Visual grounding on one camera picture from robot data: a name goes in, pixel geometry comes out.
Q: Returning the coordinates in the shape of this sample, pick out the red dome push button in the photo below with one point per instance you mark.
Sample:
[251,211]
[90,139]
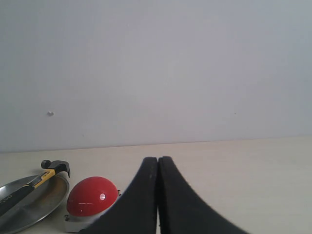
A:
[88,201]

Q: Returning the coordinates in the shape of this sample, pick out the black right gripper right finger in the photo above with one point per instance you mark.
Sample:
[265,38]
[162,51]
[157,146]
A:
[181,210]

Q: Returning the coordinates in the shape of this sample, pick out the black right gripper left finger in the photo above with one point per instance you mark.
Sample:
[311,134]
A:
[135,212]

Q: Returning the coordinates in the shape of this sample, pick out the yellow black claw hammer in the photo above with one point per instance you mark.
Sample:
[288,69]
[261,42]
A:
[52,168]

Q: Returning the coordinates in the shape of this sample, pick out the round stainless steel plate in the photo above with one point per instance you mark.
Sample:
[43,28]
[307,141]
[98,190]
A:
[35,206]

